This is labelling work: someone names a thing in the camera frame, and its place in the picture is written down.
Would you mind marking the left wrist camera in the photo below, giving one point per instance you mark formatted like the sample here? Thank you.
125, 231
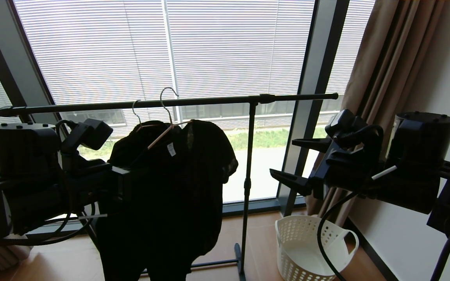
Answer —
88, 134

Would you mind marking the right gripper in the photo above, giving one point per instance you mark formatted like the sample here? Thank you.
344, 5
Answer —
346, 175

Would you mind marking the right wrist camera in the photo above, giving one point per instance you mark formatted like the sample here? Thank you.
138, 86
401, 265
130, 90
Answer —
346, 125

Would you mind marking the window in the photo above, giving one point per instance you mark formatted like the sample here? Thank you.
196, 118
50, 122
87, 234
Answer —
25, 78

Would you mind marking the beige curtain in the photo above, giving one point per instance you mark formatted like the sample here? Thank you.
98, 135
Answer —
6, 255

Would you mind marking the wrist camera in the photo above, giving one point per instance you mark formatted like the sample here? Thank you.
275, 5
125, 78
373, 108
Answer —
88, 134
346, 125

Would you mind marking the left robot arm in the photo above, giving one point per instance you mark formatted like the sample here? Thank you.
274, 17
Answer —
22, 168

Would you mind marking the black shorts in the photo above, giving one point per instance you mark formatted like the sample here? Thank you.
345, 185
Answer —
127, 144

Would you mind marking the brown curtain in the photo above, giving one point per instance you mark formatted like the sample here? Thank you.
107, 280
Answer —
381, 50

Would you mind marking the pink clothes hanger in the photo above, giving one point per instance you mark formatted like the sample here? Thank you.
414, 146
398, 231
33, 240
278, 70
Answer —
166, 111
135, 113

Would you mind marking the black clothes rack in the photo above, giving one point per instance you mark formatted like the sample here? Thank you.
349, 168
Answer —
92, 104

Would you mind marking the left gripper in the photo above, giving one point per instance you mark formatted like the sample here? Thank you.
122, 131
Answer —
100, 183

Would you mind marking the black garment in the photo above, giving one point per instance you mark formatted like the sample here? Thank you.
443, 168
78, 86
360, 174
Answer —
178, 203

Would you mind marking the white laundry basket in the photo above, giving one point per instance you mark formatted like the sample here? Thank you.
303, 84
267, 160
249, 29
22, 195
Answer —
307, 261

